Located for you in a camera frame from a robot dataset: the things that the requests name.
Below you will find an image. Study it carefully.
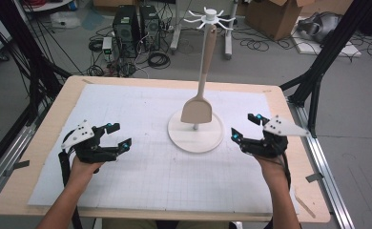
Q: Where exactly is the coiled black floor cable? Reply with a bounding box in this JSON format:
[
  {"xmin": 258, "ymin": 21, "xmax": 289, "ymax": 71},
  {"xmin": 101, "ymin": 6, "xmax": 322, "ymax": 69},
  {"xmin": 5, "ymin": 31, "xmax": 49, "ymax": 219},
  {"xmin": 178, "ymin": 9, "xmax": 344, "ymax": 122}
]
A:
[{"xmin": 147, "ymin": 51, "xmax": 172, "ymax": 70}]

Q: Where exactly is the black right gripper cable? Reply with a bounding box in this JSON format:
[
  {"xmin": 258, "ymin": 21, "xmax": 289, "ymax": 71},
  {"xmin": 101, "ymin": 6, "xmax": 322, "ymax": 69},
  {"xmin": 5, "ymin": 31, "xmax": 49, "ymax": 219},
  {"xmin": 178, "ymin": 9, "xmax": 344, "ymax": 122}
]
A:
[{"xmin": 279, "ymin": 154, "xmax": 292, "ymax": 192}]

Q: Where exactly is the person's right hand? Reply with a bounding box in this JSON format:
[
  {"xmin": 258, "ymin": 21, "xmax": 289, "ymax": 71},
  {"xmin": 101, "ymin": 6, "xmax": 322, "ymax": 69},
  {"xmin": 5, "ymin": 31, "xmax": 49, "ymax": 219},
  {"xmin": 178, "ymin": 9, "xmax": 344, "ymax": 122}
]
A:
[{"xmin": 255, "ymin": 155, "xmax": 287, "ymax": 180}]

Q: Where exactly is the white grid foam mat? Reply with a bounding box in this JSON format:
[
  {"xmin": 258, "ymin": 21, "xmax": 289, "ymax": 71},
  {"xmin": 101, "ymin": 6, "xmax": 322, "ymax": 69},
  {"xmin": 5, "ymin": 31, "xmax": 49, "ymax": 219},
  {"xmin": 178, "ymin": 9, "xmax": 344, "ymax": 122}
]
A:
[{"xmin": 28, "ymin": 83, "xmax": 298, "ymax": 214}]

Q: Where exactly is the aluminium rail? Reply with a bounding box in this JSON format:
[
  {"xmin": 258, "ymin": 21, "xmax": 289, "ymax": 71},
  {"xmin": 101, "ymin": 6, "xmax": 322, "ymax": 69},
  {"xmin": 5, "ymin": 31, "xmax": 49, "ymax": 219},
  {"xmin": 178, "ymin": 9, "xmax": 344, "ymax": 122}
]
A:
[
  {"xmin": 0, "ymin": 104, "xmax": 47, "ymax": 209},
  {"xmin": 287, "ymin": 96, "xmax": 355, "ymax": 229}
]

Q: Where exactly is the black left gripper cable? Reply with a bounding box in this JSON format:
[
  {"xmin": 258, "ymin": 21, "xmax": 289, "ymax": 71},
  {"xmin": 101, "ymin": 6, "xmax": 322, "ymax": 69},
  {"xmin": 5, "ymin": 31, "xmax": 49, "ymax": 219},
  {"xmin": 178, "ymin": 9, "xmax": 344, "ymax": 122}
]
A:
[{"xmin": 58, "ymin": 151, "xmax": 83, "ymax": 229}]

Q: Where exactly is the white flat floor board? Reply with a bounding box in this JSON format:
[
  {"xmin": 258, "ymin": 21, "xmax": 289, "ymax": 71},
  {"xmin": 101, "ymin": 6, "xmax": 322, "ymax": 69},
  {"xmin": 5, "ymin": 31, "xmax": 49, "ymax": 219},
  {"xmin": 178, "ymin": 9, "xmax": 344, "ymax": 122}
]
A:
[{"xmin": 291, "ymin": 30, "xmax": 362, "ymax": 58}]

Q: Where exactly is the black metal frame strut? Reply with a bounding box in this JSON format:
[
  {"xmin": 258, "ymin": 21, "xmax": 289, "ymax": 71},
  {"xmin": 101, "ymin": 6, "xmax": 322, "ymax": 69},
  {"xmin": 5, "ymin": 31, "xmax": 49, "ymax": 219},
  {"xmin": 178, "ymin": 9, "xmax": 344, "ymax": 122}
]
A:
[
  {"xmin": 0, "ymin": 0, "xmax": 72, "ymax": 118},
  {"xmin": 279, "ymin": 0, "xmax": 372, "ymax": 138}
]

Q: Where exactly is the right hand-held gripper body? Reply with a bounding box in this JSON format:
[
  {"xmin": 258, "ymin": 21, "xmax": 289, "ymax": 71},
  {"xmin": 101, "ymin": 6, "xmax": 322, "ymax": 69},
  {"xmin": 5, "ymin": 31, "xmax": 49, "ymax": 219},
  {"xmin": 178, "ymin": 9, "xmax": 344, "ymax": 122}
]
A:
[{"xmin": 240, "ymin": 114, "xmax": 310, "ymax": 159}]

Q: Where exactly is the small white power box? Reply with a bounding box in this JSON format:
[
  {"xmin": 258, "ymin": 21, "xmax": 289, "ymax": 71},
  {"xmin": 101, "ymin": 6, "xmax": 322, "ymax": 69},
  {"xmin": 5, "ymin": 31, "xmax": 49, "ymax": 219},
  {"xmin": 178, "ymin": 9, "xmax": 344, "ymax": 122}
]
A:
[{"xmin": 101, "ymin": 36, "xmax": 114, "ymax": 62}]

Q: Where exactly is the grey tape strip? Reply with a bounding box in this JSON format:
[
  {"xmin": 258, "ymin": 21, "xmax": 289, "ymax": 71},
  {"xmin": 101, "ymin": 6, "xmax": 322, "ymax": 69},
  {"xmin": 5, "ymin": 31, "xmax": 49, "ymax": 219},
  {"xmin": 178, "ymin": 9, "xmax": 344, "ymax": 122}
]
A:
[
  {"xmin": 305, "ymin": 172, "xmax": 324, "ymax": 183},
  {"xmin": 3, "ymin": 159, "xmax": 31, "ymax": 177}
]

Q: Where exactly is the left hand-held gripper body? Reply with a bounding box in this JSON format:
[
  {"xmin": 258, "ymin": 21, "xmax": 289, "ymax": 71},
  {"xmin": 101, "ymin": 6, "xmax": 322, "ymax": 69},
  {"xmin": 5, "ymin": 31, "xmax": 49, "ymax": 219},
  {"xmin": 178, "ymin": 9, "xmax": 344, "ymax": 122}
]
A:
[{"xmin": 61, "ymin": 119, "xmax": 118, "ymax": 165}]

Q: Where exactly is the thin wooden stick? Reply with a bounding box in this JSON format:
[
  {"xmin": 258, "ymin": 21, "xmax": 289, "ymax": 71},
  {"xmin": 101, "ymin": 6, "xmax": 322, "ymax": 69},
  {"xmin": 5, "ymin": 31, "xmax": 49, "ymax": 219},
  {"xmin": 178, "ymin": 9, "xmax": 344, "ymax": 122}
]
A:
[{"xmin": 293, "ymin": 187, "xmax": 317, "ymax": 219}]

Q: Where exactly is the white-legged wooden desk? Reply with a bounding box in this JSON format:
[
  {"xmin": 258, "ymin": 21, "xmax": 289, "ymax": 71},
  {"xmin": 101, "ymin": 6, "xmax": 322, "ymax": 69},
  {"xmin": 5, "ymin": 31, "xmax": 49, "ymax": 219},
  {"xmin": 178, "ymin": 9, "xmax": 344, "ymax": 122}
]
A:
[{"xmin": 170, "ymin": 0, "xmax": 239, "ymax": 60}]

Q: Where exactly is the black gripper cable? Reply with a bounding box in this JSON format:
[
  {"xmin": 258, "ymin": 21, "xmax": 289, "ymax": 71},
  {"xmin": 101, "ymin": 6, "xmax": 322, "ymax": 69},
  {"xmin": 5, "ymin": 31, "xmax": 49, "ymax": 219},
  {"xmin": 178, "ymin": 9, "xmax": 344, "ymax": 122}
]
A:
[
  {"xmin": 58, "ymin": 151, "xmax": 83, "ymax": 229},
  {"xmin": 279, "ymin": 154, "xmax": 292, "ymax": 192}
]

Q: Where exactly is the clear plastic bag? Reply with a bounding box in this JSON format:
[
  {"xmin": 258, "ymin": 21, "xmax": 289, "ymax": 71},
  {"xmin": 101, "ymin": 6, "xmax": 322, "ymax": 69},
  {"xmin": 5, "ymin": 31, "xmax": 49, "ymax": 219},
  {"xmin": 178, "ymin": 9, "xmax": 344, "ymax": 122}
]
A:
[{"xmin": 50, "ymin": 11, "xmax": 81, "ymax": 30}]

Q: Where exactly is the person's left hand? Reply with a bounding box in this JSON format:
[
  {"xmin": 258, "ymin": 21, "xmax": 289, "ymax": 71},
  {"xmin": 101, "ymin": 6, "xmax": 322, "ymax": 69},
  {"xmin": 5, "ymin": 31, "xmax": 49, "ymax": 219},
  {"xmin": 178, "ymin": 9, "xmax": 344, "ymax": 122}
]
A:
[{"xmin": 69, "ymin": 156, "xmax": 104, "ymax": 185}]

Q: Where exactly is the black computer tower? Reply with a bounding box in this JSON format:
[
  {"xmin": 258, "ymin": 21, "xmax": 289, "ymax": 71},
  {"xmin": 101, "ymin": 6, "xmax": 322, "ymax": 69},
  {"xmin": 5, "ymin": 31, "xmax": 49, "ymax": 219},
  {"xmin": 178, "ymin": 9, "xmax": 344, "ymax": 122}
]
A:
[
  {"xmin": 112, "ymin": 5, "xmax": 140, "ymax": 59},
  {"xmin": 139, "ymin": 4, "xmax": 161, "ymax": 52}
]

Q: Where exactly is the beige wooden spatula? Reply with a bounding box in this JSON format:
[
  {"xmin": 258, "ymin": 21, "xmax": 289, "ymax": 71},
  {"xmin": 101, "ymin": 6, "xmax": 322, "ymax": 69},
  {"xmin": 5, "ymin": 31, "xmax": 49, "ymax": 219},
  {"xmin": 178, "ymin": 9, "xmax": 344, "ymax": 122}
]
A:
[{"xmin": 180, "ymin": 23, "xmax": 218, "ymax": 125}]

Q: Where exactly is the grey and black backpack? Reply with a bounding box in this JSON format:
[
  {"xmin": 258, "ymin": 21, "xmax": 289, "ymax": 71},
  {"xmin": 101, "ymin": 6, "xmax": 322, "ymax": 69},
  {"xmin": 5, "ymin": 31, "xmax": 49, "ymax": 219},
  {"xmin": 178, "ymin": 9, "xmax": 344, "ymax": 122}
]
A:
[{"xmin": 297, "ymin": 11, "xmax": 343, "ymax": 44}]

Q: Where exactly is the open cardboard box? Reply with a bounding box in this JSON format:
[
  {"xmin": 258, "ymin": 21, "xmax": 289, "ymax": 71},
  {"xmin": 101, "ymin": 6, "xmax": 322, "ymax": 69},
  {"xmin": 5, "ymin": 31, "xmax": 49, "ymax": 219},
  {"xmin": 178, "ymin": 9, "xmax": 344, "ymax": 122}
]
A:
[{"xmin": 244, "ymin": 0, "xmax": 316, "ymax": 41}]

